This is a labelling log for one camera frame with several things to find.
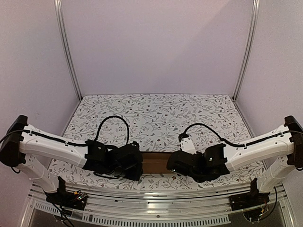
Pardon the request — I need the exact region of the right aluminium corner post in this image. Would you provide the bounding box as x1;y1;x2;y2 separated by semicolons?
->
232;0;260;102

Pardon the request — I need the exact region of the aluminium front rail frame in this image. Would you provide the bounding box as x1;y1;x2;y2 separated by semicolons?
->
20;183;297;227

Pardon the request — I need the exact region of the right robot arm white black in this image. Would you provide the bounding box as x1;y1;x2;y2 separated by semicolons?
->
166;116;303;206

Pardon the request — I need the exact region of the brown cardboard box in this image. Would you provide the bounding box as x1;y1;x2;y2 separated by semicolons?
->
142;152;172;174

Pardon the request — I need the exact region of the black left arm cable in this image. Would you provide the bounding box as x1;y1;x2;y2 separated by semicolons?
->
96;115;130;145

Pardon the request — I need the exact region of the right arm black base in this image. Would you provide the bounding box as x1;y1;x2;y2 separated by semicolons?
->
229;178;270;222

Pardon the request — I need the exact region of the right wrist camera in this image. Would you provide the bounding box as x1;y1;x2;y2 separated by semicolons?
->
178;133;196;154

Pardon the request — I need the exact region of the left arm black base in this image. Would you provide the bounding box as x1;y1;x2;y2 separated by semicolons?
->
45;176;88;210

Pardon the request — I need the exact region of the aluminium corner post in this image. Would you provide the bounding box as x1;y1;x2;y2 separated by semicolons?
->
232;0;260;102
54;0;83;101

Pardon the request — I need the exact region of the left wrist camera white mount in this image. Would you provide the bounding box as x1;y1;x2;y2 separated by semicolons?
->
131;141;140;149

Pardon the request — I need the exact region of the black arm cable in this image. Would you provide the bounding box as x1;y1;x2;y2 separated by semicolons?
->
96;115;130;145
182;122;294;147

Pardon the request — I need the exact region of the left aluminium corner post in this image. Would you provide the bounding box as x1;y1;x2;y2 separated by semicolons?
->
54;0;83;101

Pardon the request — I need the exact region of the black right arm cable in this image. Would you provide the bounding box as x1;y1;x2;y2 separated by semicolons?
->
182;122;294;147

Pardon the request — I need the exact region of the floral patterned table mat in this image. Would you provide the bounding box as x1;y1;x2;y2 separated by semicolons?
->
49;94;265;191

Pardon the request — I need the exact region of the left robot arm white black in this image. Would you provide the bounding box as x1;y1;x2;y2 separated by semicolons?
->
0;115;143;205

